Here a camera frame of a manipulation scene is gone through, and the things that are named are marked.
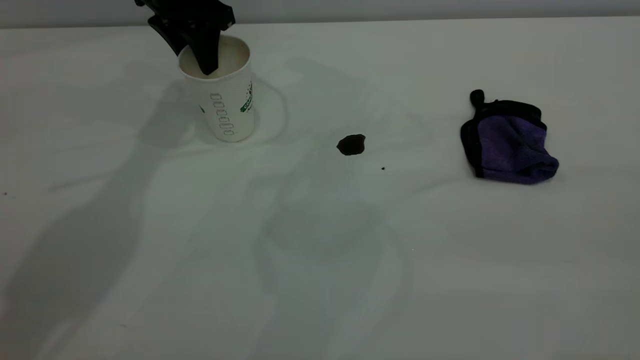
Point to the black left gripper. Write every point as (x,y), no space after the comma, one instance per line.
(190,12)

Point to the white paper coffee cup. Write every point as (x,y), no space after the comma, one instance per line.
(225,100)

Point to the dark coffee spill puddle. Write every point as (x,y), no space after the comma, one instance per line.
(351,145)

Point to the purple and black cloth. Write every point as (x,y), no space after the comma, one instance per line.
(510,147)

